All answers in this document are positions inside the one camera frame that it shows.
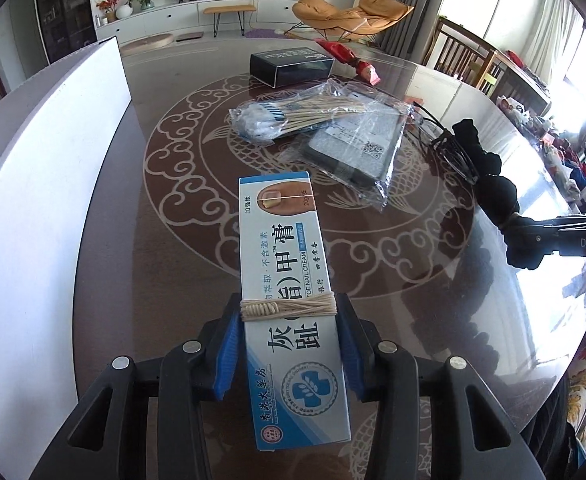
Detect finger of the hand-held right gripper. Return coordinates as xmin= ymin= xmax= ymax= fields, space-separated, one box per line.
xmin=504 ymin=212 xmax=586 ymax=268

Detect beige hair tie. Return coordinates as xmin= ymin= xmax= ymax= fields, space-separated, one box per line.
xmin=240 ymin=294 xmax=339 ymax=322

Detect grey curtain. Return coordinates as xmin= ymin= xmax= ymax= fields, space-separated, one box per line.
xmin=358 ymin=0 xmax=454 ymax=61

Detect dark glass display cabinet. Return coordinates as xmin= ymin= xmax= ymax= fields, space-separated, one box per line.
xmin=33 ymin=0 xmax=96 ymax=66

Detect cluttered sideboard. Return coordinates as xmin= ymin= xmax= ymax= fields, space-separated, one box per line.
xmin=493 ymin=50 xmax=586 ymax=211

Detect black-framed eyeglasses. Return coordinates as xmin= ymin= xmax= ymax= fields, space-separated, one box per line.
xmin=413 ymin=102 xmax=480 ymax=184

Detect bag of cotton swabs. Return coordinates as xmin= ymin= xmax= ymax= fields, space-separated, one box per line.
xmin=228 ymin=80 xmax=374 ymax=143

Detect wooden slatted chair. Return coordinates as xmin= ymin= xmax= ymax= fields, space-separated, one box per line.
xmin=423 ymin=16 xmax=504 ymax=96

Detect orange lounge chair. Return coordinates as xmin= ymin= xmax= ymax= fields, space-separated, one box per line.
xmin=291 ymin=0 xmax=415 ymax=48

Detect red and pink pouch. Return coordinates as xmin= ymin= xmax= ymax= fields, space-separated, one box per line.
xmin=318 ymin=40 xmax=380 ymax=86

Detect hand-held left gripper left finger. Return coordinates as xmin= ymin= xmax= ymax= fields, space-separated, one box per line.
xmin=65 ymin=294 xmax=244 ymax=480

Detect blue and white cream box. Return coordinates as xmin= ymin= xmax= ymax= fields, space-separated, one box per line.
xmin=237 ymin=171 xmax=355 ymax=452

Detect white board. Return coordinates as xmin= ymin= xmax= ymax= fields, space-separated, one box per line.
xmin=0 ymin=37 xmax=134 ymax=461

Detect white television cabinet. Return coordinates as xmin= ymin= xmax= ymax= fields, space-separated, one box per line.
xmin=95 ymin=0 xmax=304 ymax=43

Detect wooden bench with metal legs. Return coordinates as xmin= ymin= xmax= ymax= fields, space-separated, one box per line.
xmin=203 ymin=4 xmax=257 ymax=38

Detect red flowers in vase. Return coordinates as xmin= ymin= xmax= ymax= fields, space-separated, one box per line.
xmin=96 ymin=0 xmax=124 ymax=23

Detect dark wooden glass-topped desktop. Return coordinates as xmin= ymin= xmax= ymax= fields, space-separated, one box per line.
xmin=0 ymin=30 xmax=586 ymax=480

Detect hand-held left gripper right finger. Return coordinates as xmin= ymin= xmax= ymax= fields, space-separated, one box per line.
xmin=335 ymin=292 xmax=516 ymax=480

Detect small black beaded velvet scrunchie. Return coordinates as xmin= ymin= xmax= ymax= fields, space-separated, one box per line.
xmin=474 ymin=174 xmax=520 ymax=232

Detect large black velvet scrunchie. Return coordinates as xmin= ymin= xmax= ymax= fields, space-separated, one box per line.
xmin=453 ymin=119 xmax=502 ymax=177

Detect grey packet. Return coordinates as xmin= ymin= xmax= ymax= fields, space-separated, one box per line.
xmin=278 ymin=87 xmax=416 ymax=213

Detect black rectangular box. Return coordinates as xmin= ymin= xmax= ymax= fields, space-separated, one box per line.
xmin=249 ymin=46 xmax=335 ymax=88

